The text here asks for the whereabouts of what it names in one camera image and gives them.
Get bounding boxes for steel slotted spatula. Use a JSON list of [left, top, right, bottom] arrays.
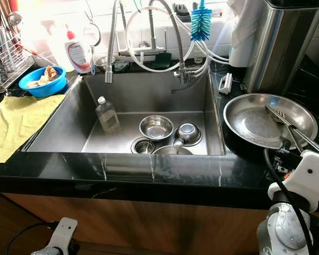
[[265, 105, 319, 158]]

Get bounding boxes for yellow cleaning cloth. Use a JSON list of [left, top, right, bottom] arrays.
[[0, 95, 66, 164]]

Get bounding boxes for blue plastic bowl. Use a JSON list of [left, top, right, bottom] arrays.
[[19, 65, 68, 98]]

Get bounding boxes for white scrub brush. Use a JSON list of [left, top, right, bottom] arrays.
[[219, 73, 233, 95]]

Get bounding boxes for tall stainless steel container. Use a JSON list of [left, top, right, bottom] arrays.
[[244, 0, 319, 95]]

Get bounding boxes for brown food scraps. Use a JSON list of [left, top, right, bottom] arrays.
[[26, 66, 59, 87]]

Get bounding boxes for large steel bowl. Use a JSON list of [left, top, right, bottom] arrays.
[[152, 139, 195, 156]]

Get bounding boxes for steel ladle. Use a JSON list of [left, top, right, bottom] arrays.
[[8, 0, 23, 27]]

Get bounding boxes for clear plastic bottle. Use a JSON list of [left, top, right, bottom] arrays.
[[96, 96, 121, 134]]

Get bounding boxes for white red-capped soap bottle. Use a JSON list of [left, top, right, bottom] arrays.
[[64, 29, 92, 75]]

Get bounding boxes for wide rimmed steel bowl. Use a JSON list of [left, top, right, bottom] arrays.
[[139, 115, 174, 141]]

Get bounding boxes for small steel bowl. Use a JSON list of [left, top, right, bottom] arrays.
[[95, 56, 113, 72]]

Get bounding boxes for blue bottle brush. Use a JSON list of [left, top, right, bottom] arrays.
[[190, 0, 212, 42]]

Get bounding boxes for steel sink drain strainer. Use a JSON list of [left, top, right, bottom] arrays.
[[131, 137, 156, 155]]

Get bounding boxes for dark green sponge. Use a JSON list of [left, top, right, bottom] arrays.
[[152, 52, 173, 70]]

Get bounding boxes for wooden cabinet front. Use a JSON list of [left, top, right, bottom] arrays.
[[0, 191, 266, 255]]

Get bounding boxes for stainless steel sink basin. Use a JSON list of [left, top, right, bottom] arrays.
[[22, 69, 226, 156]]

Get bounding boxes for spring neck steel faucet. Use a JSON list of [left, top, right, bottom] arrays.
[[105, 0, 205, 84]]

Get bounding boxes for small straight steel tap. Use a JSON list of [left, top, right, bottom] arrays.
[[120, 10, 166, 56]]

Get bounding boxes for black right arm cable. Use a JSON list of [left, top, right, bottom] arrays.
[[263, 148, 314, 255]]

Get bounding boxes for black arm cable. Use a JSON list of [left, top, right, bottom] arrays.
[[5, 222, 59, 255], [263, 148, 314, 255]]

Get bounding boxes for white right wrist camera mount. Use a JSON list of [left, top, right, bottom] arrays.
[[268, 151, 319, 213]]

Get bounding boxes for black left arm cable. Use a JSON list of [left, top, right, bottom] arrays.
[[5, 222, 59, 255]]

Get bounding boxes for steel wire dish rack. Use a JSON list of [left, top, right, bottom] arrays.
[[0, 27, 30, 91]]

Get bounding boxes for long white flexible hose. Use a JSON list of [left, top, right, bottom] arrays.
[[181, 11, 230, 64]]

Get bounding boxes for hanging round wire strainer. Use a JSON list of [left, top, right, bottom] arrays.
[[83, 0, 102, 48]]

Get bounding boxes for looped white flexible hose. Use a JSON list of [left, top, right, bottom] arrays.
[[124, 6, 207, 73]]

